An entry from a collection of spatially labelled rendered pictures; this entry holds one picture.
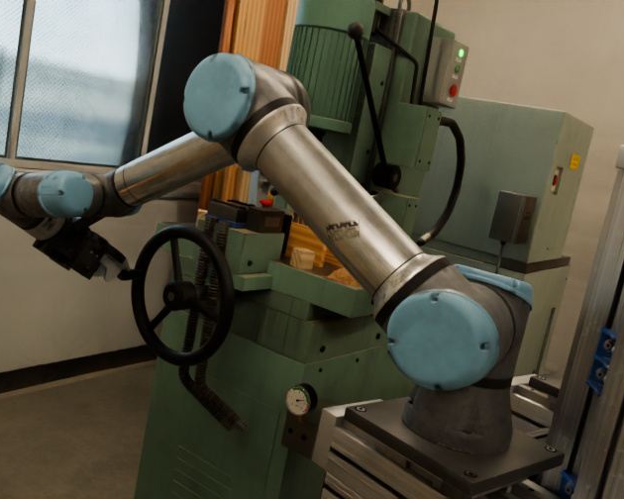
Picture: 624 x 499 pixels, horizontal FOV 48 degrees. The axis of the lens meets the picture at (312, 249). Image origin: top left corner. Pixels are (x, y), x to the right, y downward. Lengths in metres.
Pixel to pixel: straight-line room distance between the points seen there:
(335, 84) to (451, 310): 0.90
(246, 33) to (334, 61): 1.64
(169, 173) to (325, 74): 0.54
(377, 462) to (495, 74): 3.18
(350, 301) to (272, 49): 2.16
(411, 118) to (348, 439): 0.90
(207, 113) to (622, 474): 0.73
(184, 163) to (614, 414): 0.74
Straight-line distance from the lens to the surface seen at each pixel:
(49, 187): 1.18
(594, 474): 1.07
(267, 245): 1.49
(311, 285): 1.45
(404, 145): 1.72
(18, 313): 2.83
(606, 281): 1.09
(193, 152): 1.14
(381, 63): 1.74
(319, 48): 1.59
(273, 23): 3.40
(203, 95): 0.94
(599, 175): 3.80
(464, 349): 0.78
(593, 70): 3.88
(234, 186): 3.06
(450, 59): 1.82
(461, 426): 0.96
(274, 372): 1.53
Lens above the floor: 1.18
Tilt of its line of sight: 9 degrees down
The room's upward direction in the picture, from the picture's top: 11 degrees clockwise
